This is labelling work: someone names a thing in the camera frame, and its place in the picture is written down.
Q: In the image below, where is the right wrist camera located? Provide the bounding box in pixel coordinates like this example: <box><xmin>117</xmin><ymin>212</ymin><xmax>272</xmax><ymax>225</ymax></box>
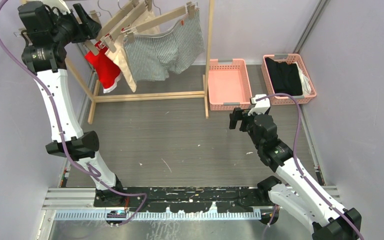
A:
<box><xmin>247</xmin><ymin>94</ymin><xmax>271</xmax><ymax>116</ymax></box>

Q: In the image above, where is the black folded garment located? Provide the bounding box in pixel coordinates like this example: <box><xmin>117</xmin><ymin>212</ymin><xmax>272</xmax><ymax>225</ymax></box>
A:
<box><xmin>265</xmin><ymin>58</ymin><xmax>303</xmax><ymax>96</ymax></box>

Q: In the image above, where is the wooden hanger for red underwear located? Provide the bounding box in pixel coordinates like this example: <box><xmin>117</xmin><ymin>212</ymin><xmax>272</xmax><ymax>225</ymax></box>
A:
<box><xmin>84</xmin><ymin>0</ymin><xmax>139</xmax><ymax>56</ymax></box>

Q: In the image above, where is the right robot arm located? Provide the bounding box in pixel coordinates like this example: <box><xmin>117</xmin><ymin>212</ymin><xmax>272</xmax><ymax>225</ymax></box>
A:
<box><xmin>229</xmin><ymin>107</ymin><xmax>362</xmax><ymax>240</ymax></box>

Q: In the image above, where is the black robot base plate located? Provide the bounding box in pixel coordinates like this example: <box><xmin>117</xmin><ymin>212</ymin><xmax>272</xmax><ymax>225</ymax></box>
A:
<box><xmin>93</xmin><ymin>186</ymin><xmax>291</xmax><ymax>214</ymax></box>

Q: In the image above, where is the wooden hanger for beige underwear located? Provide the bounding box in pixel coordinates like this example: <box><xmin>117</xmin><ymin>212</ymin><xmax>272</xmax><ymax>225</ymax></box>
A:
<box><xmin>97</xmin><ymin>0</ymin><xmax>153</xmax><ymax>53</ymax></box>

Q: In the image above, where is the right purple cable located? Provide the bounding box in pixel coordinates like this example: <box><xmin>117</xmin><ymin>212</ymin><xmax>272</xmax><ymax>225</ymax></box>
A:
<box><xmin>254</xmin><ymin>93</ymin><xmax>365</xmax><ymax>240</ymax></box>

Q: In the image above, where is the white cloth in basket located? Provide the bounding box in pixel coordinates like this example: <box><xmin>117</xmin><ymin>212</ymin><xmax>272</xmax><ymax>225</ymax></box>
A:
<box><xmin>294</xmin><ymin>62</ymin><xmax>312</xmax><ymax>96</ymax></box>

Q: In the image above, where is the wooden clothes rack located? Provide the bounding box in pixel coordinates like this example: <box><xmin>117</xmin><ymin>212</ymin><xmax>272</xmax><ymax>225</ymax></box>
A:
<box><xmin>65</xmin><ymin>0</ymin><xmax>215</xmax><ymax>124</ymax></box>

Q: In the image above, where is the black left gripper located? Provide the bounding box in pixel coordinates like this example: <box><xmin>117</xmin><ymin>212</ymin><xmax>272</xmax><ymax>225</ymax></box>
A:
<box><xmin>47</xmin><ymin>4</ymin><xmax>101</xmax><ymax>47</ymax></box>

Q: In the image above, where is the pink basket with clothes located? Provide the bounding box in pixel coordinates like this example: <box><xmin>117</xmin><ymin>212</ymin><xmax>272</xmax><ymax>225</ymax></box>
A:
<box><xmin>261</xmin><ymin>53</ymin><xmax>317</xmax><ymax>105</ymax></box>

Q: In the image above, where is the beige underwear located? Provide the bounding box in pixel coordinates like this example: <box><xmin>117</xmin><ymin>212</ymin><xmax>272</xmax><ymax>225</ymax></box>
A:
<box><xmin>103</xmin><ymin>10</ymin><xmax>160</xmax><ymax>94</ymax></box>

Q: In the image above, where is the grey striped boxer underwear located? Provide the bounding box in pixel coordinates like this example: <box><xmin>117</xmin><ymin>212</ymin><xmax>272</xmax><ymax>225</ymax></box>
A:
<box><xmin>123</xmin><ymin>9</ymin><xmax>205</xmax><ymax>82</ymax></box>

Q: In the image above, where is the red underwear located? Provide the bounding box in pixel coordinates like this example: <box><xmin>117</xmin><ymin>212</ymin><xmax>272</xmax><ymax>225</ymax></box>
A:
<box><xmin>84</xmin><ymin>41</ymin><xmax>122</xmax><ymax>94</ymax></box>

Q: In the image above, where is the wooden hanger for striped underwear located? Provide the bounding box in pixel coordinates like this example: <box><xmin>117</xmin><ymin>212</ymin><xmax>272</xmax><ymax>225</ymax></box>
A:
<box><xmin>121</xmin><ymin>2</ymin><xmax>197</xmax><ymax>41</ymax></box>

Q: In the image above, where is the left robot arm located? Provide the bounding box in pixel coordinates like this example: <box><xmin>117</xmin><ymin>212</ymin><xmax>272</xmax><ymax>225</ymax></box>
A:
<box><xmin>17</xmin><ymin>0</ymin><xmax>126</xmax><ymax>207</ymax></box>

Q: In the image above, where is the aluminium cable duct rail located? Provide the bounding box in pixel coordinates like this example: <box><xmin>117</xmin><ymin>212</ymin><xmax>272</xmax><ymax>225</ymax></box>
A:
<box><xmin>54</xmin><ymin>209</ymin><xmax>261</xmax><ymax>221</ymax></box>

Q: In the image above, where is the empty pink plastic basket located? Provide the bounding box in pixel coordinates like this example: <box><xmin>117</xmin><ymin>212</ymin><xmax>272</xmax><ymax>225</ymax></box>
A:
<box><xmin>208</xmin><ymin>58</ymin><xmax>253</xmax><ymax>111</ymax></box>

